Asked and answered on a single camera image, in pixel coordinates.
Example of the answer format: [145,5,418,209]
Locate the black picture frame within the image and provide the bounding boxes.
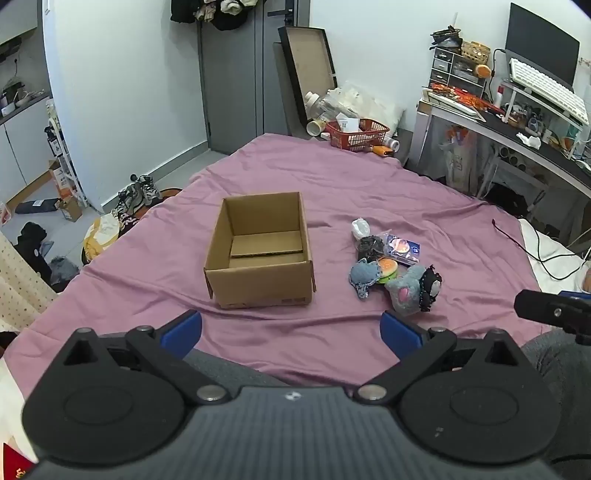
[278,26,338,125]

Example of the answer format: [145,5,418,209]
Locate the polka dot cloth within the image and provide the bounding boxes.
[0,231,58,333]

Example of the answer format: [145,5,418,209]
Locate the clear plastic shopping bag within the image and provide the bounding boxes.
[438,124,479,192]

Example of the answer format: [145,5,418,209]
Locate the grey drawer organizer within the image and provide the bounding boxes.
[428,46,488,90]

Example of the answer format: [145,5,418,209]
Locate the white monitor stand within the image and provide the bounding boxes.
[499,78,587,153]

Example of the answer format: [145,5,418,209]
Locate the pile of white plastic bags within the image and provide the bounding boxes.
[323,80,407,139]

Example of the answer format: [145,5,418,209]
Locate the small cardboard carton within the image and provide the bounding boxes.
[48,159,84,222]

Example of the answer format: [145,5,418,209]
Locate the burger plush toy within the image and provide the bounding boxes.
[376,258,400,283]

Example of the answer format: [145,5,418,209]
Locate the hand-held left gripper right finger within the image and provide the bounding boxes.
[353,310,525,404]

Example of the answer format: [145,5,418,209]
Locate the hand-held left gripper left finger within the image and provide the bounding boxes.
[60,310,230,404]

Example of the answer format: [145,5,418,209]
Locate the grey sneaker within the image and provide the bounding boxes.
[136,175,162,206]
[113,182,140,219]

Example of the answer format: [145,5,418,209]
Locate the wicker basket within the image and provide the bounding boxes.
[462,41,491,65]

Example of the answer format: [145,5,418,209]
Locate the purple bed sheet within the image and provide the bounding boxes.
[4,133,555,388]

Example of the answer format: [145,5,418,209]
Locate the grey plush toy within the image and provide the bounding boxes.
[385,265,426,315]

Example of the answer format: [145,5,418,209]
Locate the white blanket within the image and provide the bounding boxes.
[517,219,591,292]

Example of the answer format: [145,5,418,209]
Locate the black cable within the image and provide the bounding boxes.
[492,219,591,280]

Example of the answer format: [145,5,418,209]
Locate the person's grey trouser leg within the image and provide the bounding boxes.
[521,329,591,467]

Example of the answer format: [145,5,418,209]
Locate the grey door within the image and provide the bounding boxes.
[198,0,312,155]

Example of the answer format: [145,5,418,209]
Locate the blue denim plush toy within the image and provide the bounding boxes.
[348,259,383,299]

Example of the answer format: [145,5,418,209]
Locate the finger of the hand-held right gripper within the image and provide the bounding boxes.
[514,289,591,347]

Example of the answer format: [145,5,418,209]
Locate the brown cardboard box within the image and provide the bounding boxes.
[204,191,316,309]

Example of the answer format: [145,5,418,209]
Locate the white keyboard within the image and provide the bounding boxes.
[508,58,591,125]

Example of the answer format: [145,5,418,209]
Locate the red plastic basket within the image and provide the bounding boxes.
[325,119,391,152]

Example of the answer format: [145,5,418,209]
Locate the blue tissue pack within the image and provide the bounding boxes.
[382,233,421,267]

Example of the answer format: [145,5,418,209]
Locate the white wire rack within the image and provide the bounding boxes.
[46,99,88,208]

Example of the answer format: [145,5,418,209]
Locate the black computer monitor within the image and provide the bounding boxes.
[505,2,580,88]

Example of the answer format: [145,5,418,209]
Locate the white-framed desk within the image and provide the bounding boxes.
[411,99,591,217]

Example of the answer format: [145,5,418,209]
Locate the black clothes heap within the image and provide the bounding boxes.
[14,222,54,283]

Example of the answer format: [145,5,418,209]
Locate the clear plastic jar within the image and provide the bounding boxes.
[304,91,324,121]

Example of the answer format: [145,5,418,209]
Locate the yellow and white bag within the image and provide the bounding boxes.
[83,213,122,264]

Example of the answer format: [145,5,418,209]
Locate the hanging dark clothes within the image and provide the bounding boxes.
[171,0,259,31]

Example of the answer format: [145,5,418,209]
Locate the black printed packet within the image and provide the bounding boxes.
[358,235,386,261]

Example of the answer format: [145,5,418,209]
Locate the white cabinet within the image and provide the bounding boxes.
[0,0,52,204]

